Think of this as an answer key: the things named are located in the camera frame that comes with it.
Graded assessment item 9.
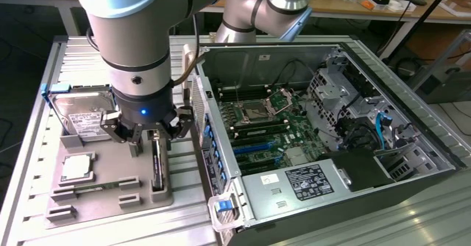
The black slanted stand pole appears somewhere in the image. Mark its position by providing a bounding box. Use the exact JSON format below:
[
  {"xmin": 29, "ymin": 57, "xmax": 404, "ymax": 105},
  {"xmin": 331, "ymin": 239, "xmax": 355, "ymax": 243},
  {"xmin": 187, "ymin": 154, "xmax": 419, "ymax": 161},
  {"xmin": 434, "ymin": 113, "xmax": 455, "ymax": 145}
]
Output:
[{"xmin": 376, "ymin": 0, "xmax": 463, "ymax": 59}]

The clear plastic case handle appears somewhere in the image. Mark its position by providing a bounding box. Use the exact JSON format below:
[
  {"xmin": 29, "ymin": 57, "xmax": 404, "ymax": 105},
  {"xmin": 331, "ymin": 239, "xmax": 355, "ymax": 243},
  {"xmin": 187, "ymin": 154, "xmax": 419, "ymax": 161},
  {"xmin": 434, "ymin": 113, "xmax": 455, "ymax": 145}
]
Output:
[{"xmin": 207, "ymin": 192, "xmax": 244, "ymax": 232}]

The CPU socket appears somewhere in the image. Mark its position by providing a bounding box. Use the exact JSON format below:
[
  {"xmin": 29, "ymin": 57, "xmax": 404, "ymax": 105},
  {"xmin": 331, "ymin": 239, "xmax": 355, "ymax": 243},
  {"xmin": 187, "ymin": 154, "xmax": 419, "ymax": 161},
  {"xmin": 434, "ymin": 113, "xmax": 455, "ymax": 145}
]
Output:
[{"xmin": 239, "ymin": 102, "xmax": 276, "ymax": 125}]

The black RAM stick with label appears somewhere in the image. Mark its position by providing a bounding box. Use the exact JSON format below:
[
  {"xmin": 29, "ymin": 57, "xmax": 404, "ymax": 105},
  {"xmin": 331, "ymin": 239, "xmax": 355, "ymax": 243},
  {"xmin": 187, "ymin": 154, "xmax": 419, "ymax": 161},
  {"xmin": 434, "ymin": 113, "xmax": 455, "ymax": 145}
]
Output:
[{"xmin": 231, "ymin": 121, "xmax": 291, "ymax": 141}]

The thin metal locking lever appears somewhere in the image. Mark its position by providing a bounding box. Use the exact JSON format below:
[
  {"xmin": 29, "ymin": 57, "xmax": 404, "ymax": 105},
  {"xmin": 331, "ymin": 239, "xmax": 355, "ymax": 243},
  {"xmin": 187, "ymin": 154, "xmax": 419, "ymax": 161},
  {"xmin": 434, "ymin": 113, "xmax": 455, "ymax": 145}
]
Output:
[{"xmin": 234, "ymin": 82, "xmax": 244, "ymax": 108}]

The grey metal cabinet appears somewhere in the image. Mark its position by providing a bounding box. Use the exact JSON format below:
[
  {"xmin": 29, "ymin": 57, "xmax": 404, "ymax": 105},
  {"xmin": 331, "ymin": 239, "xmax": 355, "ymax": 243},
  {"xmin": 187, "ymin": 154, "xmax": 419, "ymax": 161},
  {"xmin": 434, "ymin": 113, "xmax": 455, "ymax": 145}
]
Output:
[{"xmin": 415, "ymin": 29, "xmax": 471, "ymax": 105}]

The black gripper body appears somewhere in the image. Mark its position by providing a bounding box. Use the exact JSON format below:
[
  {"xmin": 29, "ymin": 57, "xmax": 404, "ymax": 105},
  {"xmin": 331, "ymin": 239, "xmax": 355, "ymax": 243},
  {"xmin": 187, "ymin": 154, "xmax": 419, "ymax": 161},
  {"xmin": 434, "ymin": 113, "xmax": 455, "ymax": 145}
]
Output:
[{"xmin": 111, "ymin": 82, "xmax": 177, "ymax": 142}]

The open metal socket cover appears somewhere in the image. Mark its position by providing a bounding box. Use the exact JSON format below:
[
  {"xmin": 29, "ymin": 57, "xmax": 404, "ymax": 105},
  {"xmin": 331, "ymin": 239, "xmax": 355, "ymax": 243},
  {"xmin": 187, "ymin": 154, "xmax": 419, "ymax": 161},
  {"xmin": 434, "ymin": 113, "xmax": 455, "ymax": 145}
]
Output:
[{"xmin": 263, "ymin": 88, "xmax": 296, "ymax": 114}]

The black power wire bundle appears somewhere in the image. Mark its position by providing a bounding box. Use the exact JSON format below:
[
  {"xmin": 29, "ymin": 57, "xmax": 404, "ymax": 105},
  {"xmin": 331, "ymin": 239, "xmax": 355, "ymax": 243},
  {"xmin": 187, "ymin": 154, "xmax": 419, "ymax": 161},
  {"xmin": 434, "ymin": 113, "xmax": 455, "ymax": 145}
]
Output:
[{"xmin": 335, "ymin": 116, "xmax": 382, "ymax": 152}]

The silver chipset heat sink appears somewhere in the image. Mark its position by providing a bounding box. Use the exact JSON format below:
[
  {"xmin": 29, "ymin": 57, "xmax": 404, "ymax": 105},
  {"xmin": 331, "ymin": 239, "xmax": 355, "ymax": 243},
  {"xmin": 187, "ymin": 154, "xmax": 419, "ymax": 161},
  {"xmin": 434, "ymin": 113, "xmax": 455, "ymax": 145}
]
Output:
[{"xmin": 284, "ymin": 147, "xmax": 311, "ymax": 167}]

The green RAM stick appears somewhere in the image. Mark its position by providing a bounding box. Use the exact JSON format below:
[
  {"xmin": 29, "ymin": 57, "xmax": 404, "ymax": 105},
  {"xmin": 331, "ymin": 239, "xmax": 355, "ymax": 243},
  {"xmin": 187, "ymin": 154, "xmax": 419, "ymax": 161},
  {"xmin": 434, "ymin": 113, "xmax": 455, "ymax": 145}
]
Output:
[{"xmin": 72, "ymin": 182, "xmax": 123, "ymax": 195}]

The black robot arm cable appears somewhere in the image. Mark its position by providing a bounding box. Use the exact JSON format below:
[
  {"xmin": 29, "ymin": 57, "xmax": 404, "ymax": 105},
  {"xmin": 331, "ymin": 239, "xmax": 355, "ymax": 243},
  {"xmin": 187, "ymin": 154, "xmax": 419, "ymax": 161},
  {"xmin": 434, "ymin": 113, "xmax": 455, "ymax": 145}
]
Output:
[{"xmin": 169, "ymin": 7, "xmax": 206, "ymax": 87}]

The silver CPU chip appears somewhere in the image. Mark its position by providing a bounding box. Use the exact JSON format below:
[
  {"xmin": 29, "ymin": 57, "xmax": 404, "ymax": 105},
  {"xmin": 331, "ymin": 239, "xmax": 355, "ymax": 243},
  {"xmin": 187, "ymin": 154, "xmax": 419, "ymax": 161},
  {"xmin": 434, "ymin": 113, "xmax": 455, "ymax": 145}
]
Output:
[{"xmin": 60, "ymin": 155, "xmax": 92, "ymax": 181}]

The open black PC case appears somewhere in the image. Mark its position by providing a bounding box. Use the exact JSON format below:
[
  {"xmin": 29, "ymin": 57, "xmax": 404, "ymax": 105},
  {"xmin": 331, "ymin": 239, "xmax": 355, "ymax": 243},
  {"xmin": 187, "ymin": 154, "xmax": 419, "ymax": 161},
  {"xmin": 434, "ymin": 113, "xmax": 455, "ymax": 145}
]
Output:
[{"xmin": 183, "ymin": 42, "xmax": 467, "ymax": 246}]

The blue disk wire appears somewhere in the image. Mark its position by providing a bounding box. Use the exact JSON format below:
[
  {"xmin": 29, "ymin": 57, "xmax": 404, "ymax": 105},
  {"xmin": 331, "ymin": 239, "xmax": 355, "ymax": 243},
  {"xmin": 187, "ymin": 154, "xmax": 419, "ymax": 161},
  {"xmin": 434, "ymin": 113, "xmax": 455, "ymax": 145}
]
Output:
[{"xmin": 374, "ymin": 111, "xmax": 391, "ymax": 151}]

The black Nvidia graphics card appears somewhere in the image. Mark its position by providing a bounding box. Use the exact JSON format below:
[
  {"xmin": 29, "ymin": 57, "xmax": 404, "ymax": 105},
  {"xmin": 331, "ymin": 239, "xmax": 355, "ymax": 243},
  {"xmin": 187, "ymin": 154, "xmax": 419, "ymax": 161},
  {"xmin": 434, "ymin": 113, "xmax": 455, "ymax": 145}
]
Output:
[{"xmin": 147, "ymin": 129, "xmax": 167, "ymax": 193}]

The green motherboard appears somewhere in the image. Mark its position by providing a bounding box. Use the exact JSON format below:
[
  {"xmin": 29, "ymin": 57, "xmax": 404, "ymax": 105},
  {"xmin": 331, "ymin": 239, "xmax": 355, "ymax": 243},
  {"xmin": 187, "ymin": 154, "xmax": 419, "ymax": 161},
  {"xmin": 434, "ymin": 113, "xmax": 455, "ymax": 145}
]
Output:
[{"xmin": 216, "ymin": 87, "xmax": 332, "ymax": 175}]

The grey power supply unit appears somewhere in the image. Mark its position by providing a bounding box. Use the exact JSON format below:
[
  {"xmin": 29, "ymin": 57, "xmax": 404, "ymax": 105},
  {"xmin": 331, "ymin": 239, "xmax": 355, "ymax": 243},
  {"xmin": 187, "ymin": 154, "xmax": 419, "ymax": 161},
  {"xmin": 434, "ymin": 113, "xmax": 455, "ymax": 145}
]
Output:
[{"xmin": 240, "ymin": 159, "xmax": 368, "ymax": 222}]

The grey parts rack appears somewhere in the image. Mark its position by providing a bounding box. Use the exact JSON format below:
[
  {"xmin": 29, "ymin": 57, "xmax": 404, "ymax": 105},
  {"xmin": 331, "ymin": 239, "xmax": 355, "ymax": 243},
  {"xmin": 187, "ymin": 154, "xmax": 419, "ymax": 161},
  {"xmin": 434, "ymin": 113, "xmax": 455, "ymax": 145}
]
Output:
[{"xmin": 41, "ymin": 104, "xmax": 175, "ymax": 230}]

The blue expansion slot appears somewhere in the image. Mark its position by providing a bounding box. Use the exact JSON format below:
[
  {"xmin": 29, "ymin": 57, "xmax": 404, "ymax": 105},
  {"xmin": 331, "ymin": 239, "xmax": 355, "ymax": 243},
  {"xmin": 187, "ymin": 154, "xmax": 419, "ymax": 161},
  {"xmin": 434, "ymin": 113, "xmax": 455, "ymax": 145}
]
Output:
[{"xmin": 232, "ymin": 142, "xmax": 276, "ymax": 156}]

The metal disk bay cage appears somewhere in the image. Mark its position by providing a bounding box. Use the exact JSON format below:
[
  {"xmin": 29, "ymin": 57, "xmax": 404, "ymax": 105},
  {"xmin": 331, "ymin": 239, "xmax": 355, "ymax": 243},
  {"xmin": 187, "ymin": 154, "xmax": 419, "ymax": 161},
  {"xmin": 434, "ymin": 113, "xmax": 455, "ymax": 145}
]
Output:
[{"xmin": 306, "ymin": 68, "xmax": 382, "ymax": 114}]

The hard disk in blue carrier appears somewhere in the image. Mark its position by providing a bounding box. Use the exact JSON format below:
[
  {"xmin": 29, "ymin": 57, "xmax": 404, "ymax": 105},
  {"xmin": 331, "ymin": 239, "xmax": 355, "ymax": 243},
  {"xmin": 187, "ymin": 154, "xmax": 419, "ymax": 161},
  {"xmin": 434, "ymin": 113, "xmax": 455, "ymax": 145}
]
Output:
[{"xmin": 40, "ymin": 82, "xmax": 119, "ymax": 143}]

